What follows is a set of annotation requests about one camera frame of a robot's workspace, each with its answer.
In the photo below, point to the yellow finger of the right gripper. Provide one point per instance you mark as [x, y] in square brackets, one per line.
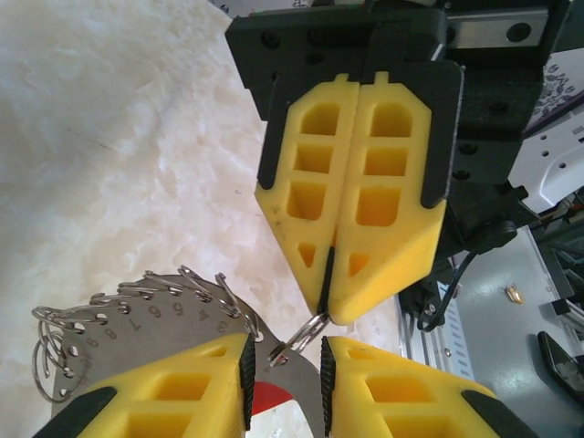
[410, 255]
[285, 205]

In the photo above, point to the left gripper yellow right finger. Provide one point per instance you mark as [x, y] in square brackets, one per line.
[356, 410]

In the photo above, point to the numbered metal keyring plate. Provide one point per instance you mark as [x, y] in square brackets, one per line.
[182, 328]

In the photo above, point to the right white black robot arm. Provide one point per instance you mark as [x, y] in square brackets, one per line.
[556, 159]

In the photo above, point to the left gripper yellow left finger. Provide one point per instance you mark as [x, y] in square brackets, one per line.
[150, 410]

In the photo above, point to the flat black object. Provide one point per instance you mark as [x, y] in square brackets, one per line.
[561, 365]

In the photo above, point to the small yellow object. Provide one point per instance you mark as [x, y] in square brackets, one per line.
[515, 294]

